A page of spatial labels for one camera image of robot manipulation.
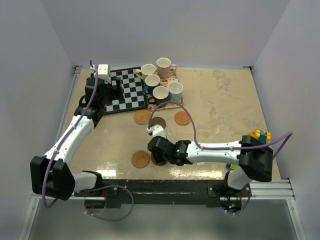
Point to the aluminium frame rail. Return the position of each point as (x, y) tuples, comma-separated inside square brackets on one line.
[(270, 213)]

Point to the dark blue mug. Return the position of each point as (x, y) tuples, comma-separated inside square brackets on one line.
[(151, 81)]

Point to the pink mug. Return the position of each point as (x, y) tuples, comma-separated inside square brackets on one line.
[(165, 67)]

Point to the orange wooden coaster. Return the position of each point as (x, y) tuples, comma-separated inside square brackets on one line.
[(182, 118)]

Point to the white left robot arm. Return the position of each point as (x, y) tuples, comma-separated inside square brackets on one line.
[(50, 173)]

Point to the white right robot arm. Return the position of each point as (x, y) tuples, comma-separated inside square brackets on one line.
[(254, 160)]

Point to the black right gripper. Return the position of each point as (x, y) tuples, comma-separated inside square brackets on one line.
[(158, 158)]

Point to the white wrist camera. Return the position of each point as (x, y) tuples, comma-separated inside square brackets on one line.
[(103, 73), (156, 131)]

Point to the floral serving tray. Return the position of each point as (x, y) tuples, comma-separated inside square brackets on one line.
[(165, 82)]

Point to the light blue mug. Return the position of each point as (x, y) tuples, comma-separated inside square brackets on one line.
[(175, 90)]

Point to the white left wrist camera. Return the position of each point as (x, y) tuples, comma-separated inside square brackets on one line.
[(103, 73)]

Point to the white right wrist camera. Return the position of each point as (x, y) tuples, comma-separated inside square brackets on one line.
[(156, 131)]

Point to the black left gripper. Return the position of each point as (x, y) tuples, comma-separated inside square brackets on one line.
[(117, 93)]

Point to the dark wooden coaster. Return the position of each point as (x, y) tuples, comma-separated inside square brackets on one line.
[(158, 121)]

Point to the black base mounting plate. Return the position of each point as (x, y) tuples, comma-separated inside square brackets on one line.
[(209, 193)]

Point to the light green mug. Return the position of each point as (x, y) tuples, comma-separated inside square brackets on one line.
[(146, 70)]

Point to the yellow blue toy blocks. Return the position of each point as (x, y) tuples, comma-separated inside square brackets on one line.
[(261, 136)]

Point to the black and silver chessboard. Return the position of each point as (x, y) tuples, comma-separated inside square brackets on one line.
[(133, 97)]

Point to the black mug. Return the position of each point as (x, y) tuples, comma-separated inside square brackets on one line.
[(159, 95)]

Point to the dark walnut coaster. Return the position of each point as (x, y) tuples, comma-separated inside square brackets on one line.
[(157, 163)]

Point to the colourful rubik cube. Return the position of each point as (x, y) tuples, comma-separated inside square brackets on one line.
[(231, 167)]

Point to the light wooden coaster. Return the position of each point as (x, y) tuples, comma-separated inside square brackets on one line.
[(140, 159)]

